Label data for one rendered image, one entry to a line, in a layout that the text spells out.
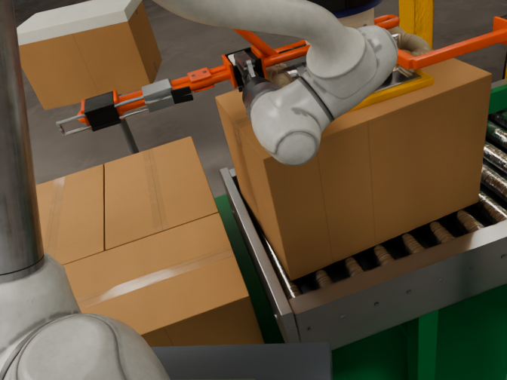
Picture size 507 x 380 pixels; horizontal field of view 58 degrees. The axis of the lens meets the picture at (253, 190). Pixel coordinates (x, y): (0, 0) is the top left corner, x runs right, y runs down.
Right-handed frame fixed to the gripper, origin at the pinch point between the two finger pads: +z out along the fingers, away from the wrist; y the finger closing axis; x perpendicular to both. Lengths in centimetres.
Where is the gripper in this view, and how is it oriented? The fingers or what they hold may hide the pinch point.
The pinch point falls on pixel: (239, 68)
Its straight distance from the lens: 114.3
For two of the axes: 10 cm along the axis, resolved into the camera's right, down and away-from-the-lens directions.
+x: 9.4, -3.2, 1.0
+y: 2.0, 7.8, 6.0
